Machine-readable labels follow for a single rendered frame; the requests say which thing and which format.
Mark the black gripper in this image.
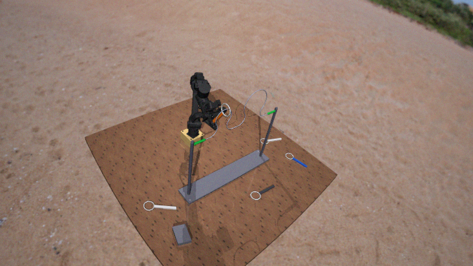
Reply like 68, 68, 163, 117
191, 99, 221, 130

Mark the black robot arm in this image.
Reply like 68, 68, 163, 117
187, 72, 221, 139

